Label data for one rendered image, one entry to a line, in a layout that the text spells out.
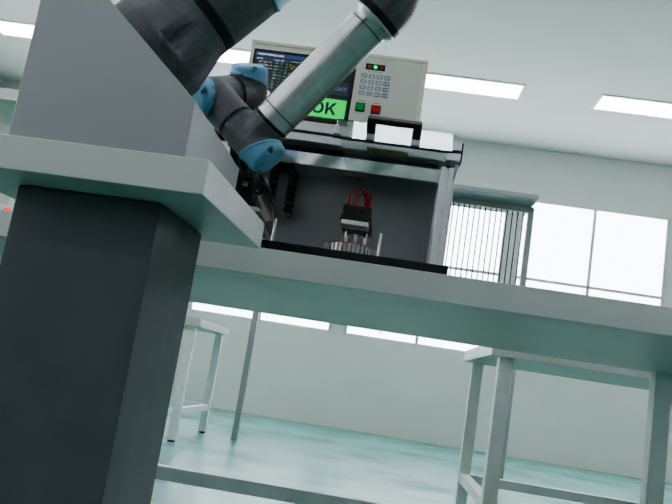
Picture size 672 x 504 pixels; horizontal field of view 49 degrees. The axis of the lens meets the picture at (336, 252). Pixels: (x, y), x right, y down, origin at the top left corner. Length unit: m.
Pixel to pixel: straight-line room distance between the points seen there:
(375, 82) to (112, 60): 1.02
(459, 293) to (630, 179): 7.42
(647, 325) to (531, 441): 6.78
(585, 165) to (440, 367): 2.71
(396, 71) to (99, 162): 1.13
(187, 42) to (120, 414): 0.47
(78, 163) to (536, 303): 0.82
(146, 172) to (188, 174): 0.05
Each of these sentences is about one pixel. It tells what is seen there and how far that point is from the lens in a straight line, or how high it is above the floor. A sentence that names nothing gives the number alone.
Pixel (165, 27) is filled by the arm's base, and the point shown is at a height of 0.94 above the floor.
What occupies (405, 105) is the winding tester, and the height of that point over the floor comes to 1.20.
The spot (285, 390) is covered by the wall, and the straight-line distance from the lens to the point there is 8.04.
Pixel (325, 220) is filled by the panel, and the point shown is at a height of 0.92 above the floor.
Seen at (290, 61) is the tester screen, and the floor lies 1.27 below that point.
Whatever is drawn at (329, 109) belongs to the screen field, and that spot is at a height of 1.17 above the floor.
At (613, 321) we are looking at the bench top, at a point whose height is 0.71.
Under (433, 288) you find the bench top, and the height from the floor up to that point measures 0.72.
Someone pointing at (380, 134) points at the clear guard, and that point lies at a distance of 1.53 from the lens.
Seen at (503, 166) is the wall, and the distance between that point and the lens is 8.43.
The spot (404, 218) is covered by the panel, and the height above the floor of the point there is 0.95.
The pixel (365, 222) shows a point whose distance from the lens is 1.64.
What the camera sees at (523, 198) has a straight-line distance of 5.20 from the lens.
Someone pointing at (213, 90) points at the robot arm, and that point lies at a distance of 1.43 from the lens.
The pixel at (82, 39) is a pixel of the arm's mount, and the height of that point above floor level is 0.88.
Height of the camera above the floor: 0.54
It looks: 9 degrees up
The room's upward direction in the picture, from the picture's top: 9 degrees clockwise
